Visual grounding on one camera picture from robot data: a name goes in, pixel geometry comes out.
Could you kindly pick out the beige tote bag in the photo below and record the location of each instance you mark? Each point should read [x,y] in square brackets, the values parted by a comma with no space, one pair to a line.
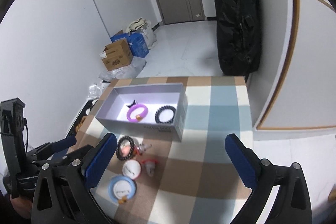
[143,26]

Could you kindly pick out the red clear hair clip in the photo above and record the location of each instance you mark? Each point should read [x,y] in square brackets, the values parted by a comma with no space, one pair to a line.
[149,165]

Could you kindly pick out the silver plastic bag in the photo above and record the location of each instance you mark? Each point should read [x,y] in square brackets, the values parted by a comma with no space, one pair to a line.
[96,90]

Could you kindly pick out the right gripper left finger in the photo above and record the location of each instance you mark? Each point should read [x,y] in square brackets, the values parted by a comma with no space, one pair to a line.
[63,191]

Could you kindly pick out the checkered table cloth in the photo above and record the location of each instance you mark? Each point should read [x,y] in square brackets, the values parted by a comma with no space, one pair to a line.
[194,180]

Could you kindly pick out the black backpack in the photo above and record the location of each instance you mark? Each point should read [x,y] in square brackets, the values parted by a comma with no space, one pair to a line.
[239,41]

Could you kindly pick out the grey plastic parcel bag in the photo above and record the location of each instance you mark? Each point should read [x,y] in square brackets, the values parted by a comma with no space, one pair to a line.
[128,72]

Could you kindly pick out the tan boot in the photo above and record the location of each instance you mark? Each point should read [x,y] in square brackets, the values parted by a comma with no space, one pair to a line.
[80,123]

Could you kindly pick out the left hand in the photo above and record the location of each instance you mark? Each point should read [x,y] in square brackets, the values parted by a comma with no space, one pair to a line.
[22,206]

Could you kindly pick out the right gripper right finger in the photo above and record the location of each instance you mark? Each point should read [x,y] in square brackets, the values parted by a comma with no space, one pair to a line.
[292,203]

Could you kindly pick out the grey cardboard box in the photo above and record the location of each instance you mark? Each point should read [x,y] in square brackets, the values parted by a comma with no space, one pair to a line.
[154,111]

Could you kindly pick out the white round badge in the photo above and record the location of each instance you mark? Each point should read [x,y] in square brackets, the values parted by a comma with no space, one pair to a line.
[132,169]

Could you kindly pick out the black white sneaker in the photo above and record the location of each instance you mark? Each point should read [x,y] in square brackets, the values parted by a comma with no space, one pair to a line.
[89,106]

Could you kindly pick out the brown cardboard box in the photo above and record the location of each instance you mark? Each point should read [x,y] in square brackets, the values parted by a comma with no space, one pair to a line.
[116,55]

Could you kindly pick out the small red clear charm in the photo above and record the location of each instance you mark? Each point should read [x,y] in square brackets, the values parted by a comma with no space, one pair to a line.
[142,148]

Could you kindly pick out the blue cardboard box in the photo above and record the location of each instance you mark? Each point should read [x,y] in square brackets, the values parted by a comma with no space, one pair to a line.
[136,42]

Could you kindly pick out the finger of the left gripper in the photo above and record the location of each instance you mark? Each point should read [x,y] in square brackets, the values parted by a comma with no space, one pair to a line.
[48,149]

